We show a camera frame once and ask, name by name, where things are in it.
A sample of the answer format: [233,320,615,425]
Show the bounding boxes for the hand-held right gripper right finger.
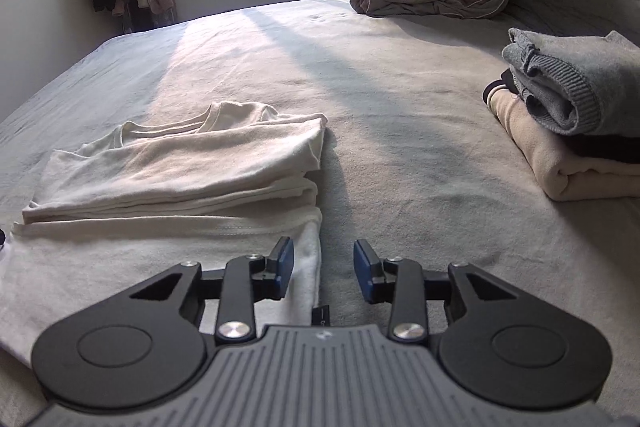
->
[353,238,521,343]

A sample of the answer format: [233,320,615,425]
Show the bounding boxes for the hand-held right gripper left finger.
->
[129,236,296,347]

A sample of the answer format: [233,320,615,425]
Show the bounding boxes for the white printed sweatshirt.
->
[0,101,331,413]

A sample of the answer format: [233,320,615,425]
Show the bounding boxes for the grey bed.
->
[0,0,640,427]

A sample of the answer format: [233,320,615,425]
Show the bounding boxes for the folded beige garment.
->
[487,89,640,202]

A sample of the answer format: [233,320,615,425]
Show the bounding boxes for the folded black garment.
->
[482,69,640,164]

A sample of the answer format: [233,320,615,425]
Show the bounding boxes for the folded grey sweater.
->
[501,28,640,138]

